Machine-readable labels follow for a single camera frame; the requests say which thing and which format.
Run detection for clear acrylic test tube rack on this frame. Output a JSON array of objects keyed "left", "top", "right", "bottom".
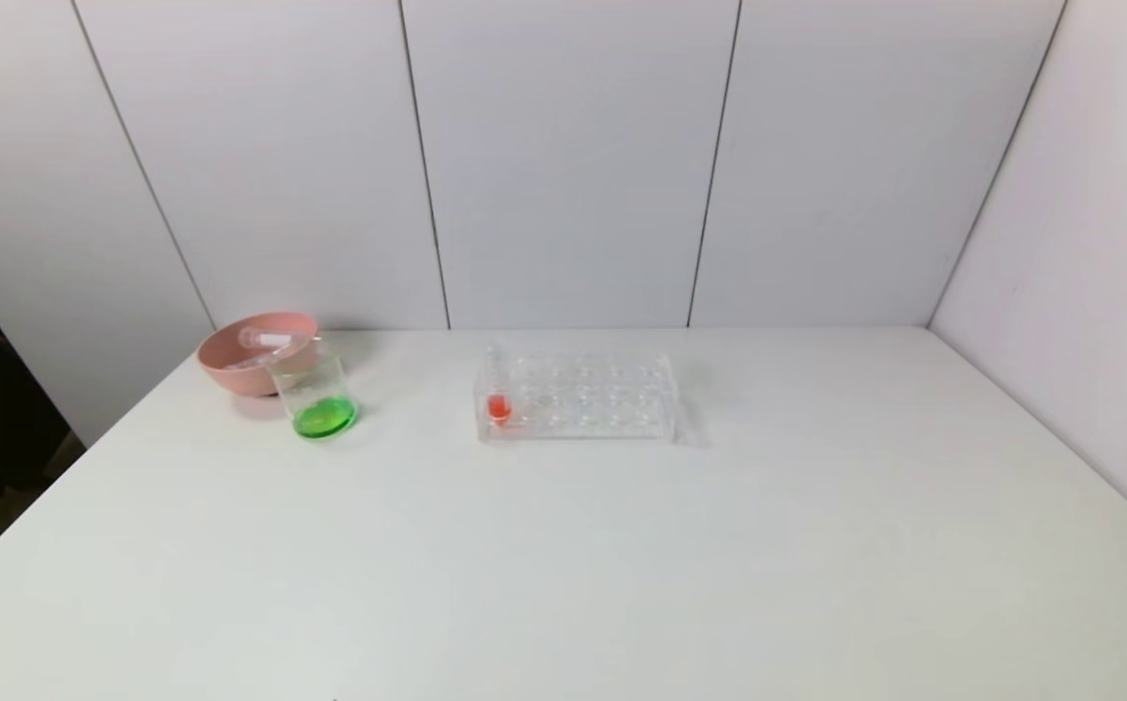
[{"left": 473, "top": 349, "right": 682, "bottom": 446}]

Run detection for pink plastic bowl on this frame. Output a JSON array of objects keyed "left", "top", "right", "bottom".
[{"left": 198, "top": 312, "right": 321, "bottom": 397}]

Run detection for test tube with blue pigment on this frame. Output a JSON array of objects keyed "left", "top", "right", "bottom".
[{"left": 238, "top": 328, "right": 316, "bottom": 351}]

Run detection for clear glass beaker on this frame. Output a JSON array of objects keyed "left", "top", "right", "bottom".
[{"left": 267, "top": 336, "right": 359, "bottom": 440}]

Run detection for test tube with red pigment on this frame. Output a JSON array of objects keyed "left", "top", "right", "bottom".
[{"left": 484, "top": 343, "right": 514, "bottom": 427}]

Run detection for test tube with yellow pigment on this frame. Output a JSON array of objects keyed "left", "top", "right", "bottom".
[{"left": 218, "top": 346, "right": 304, "bottom": 371}]

